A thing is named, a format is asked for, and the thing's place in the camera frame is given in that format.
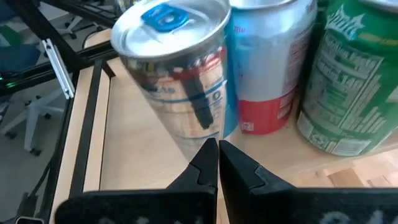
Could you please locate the black aluminium table frame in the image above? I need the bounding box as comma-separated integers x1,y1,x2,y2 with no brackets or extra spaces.
0,0,122,97

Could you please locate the wooden shelf with black frame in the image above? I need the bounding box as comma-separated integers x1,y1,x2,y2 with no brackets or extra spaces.
46,27,398,224

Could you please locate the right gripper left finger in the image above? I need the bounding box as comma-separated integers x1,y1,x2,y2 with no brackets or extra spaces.
54,138,218,224

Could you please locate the green Sprite can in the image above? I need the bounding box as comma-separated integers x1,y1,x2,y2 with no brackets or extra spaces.
296,0,398,157

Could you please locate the silver metal bracket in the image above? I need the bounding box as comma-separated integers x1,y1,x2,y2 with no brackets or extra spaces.
42,38,76,100

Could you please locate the white chair base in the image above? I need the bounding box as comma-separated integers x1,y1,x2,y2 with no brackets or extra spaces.
0,86,65,156

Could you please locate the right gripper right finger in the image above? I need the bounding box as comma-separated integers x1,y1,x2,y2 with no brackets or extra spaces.
219,139,398,224

